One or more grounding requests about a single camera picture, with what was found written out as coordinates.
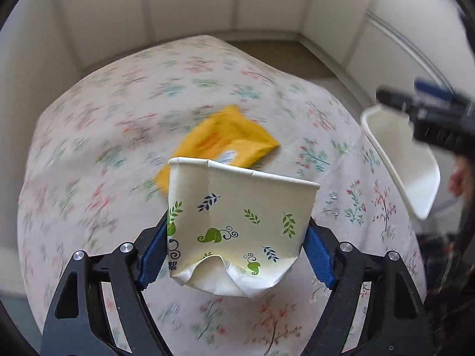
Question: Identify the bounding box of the person's right hand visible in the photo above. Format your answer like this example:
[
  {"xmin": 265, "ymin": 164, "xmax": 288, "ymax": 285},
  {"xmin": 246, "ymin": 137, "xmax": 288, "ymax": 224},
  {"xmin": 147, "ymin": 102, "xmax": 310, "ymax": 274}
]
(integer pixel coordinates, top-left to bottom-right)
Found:
[{"xmin": 447, "ymin": 154, "xmax": 472, "ymax": 198}]

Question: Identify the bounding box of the white plastic bin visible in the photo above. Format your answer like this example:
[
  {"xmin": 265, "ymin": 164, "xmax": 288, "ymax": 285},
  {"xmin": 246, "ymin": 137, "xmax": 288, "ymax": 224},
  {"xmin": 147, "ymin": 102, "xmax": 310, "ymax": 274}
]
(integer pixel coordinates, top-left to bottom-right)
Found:
[{"xmin": 360, "ymin": 104, "xmax": 441, "ymax": 221}]

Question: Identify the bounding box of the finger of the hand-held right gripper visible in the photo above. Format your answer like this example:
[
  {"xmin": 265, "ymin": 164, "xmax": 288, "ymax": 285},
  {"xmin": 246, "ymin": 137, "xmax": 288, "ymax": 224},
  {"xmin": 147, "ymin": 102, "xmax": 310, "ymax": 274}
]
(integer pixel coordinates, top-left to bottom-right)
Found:
[
  {"xmin": 414, "ymin": 78, "xmax": 460, "ymax": 104},
  {"xmin": 376, "ymin": 87, "xmax": 413, "ymax": 112}
]

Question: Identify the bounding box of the dark brown floor mat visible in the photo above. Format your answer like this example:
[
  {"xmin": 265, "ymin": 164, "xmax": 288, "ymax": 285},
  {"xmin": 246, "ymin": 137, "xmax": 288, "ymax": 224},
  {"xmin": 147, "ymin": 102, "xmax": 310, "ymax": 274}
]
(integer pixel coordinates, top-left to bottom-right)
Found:
[{"xmin": 223, "ymin": 39, "xmax": 336, "ymax": 80}]

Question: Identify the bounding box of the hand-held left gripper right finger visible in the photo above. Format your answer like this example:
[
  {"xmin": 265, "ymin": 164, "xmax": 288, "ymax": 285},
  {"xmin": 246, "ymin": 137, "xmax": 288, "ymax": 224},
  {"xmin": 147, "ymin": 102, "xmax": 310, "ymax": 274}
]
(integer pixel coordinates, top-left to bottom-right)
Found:
[{"xmin": 300, "ymin": 217, "xmax": 436, "ymax": 356}]

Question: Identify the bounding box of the person's dark plaid clothing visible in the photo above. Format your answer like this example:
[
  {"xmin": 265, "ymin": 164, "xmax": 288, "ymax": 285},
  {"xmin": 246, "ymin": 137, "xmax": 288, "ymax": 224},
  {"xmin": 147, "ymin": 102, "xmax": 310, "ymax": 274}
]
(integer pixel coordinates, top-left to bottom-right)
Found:
[{"xmin": 416, "ymin": 193, "xmax": 475, "ymax": 356}]

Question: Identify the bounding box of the white kitchen cabinet with moulding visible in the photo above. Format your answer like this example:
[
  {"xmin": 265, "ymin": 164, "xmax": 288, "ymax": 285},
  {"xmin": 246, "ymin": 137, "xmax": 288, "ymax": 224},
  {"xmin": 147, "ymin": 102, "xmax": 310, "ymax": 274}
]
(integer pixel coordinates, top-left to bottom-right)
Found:
[{"xmin": 300, "ymin": 0, "xmax": 475, "ymax": 119}]

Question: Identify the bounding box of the floral tablecloth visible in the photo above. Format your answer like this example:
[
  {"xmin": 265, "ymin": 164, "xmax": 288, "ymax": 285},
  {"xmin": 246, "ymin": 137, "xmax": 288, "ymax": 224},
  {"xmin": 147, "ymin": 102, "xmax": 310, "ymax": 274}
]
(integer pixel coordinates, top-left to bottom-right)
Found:
[{"xmin": 17, "ymin": 34, "xmax": 427, "ymax": 356}]

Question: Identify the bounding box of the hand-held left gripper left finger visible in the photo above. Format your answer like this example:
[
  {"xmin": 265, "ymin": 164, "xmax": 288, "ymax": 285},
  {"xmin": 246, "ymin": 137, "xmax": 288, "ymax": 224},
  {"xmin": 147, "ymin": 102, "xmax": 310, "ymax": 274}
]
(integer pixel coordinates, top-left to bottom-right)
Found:
[{"xmin": 39, "ymin": 209, "xmax": 175, "ymax": 356}]

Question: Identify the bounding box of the leaf print paper cup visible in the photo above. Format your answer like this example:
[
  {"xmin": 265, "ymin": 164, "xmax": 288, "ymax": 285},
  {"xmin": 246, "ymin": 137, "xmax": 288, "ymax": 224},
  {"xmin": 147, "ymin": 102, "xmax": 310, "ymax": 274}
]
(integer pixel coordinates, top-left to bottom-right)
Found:
[{"xmin": 167, "ymin": 157, "xmax": 322, "ymax": 299}]

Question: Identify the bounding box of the yellow packet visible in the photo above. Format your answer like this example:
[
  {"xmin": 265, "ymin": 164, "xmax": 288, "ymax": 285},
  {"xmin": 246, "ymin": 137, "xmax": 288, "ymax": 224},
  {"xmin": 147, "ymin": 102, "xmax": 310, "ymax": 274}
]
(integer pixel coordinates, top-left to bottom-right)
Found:
[{"xmin": 156, "ymin": 104, "xmax": 281, "ymax": 195}]

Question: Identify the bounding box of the white kitchen cabinet row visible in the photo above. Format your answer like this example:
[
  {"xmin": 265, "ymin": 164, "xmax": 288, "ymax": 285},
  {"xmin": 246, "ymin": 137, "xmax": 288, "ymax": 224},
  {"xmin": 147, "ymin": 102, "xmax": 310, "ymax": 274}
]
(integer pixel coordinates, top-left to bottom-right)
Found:
[{"xmin": 0, "ymin": 0, "xmax": 310, "ymax": 80}]

